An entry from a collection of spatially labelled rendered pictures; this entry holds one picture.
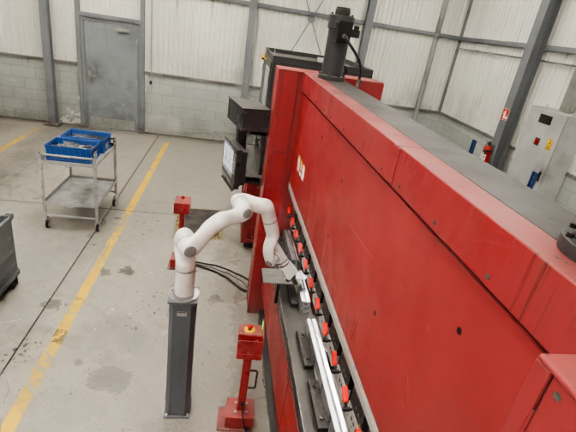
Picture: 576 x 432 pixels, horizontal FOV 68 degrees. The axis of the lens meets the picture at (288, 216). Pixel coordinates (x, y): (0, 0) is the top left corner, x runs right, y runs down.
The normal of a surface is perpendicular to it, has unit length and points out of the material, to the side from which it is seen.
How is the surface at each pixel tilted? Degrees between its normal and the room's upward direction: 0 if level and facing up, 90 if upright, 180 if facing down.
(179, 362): 90
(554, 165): 90
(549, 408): 90
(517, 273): 90
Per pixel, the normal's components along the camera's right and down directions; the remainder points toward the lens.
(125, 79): 0.11, 0.43
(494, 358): -0.98, -0.08
